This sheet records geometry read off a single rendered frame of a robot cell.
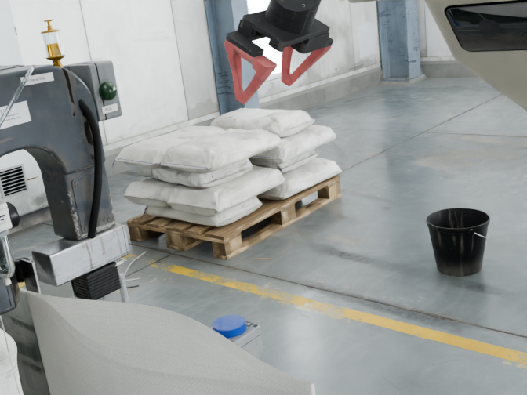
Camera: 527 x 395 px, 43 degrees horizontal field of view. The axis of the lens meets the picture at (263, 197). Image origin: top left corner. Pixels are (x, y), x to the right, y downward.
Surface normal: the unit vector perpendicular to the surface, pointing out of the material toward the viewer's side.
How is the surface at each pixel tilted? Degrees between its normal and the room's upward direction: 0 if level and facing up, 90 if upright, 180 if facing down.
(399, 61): 90
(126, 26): 90
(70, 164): 90
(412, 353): 0
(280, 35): 31
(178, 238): 89
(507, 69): 130
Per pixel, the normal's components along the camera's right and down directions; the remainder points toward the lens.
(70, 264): 0.76, 0.11
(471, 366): -0.12, -0.95
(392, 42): -0.64, 0.30
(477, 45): -0.44, 0.84
